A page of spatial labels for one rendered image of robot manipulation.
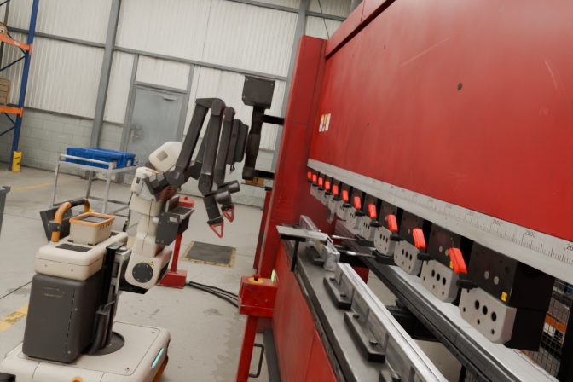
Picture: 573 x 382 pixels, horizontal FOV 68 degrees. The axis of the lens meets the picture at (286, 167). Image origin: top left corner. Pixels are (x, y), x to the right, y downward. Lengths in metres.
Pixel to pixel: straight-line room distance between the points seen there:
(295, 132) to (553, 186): 2.55
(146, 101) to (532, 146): 9.17
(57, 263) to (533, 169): 1.95
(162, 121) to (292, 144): 6.60
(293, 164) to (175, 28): 7.01
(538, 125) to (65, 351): 2.12
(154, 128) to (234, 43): 2.50
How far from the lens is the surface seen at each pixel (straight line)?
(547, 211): 0.86
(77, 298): 2.27
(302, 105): 3.26
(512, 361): 1.47
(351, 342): 1.53
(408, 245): 1.31
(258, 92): 3.39
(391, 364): 1.41
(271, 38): 9.56
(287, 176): 3.25
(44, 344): 2.41
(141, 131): 9.75
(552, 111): 0.90
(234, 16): 9.75
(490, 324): 0.95
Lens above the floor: 1.47
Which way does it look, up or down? 3 degrees down
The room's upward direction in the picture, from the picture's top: 10 degrees clockwise
